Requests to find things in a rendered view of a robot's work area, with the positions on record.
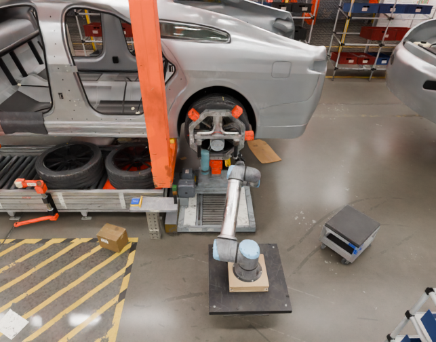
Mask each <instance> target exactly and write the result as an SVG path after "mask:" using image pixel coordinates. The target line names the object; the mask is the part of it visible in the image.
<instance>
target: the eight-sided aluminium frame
mask: <svg viewBox="0 0 436 342"><path fill-rule="evenodd" d="M207 116H228V117H229V118H230V119H231V120H232V121H234V122H235V123H236V124H237V125H238V126H239V127H240V128H241V139H240V140H239V145H238V151H239V150H241V149H242V148H244V140H245V124H244V123H243V122H242V121H241V120H240V119H239V118H237V119H236V118H235V117H233V116H232V111H230V110H229V109H206V110H204V111H203V112H202V113H201V114H200V115H199V119H197V120H196V121H192V122H191V123H190V124H189V139H190V148H192V149H193V150H194V151H196V152H197V145H196V144H195V143H194V127H195V126H197V125H198V124H199V123H200V122H201V121H203V120H204V119H205V118H206V117H207ZM233 151H234V147H233V148H232V149H231V150H230V151H228V152H227V153H209V155H210V159H217V160H228V159H230V157H232V156H231V153H232V152H233Z"/></svg>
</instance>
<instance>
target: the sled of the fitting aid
mask: <svg viewBox="0 0 436 342"><path fill-rule="evenodd" d="M198 178H199V169H195V188H196V192H195V193H226V192H227V187H228V186H198Z"/></svg>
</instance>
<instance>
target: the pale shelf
mask: <svg viewBox="0 0 436 342"><path fill-rule="evenodd" d="M177 198H178V197H177ZM129 211H130V212H177V211H178V204H174V198H173V197H143V200H142V205H141V208H140V207H139V206H130V209H129Z"/></svg>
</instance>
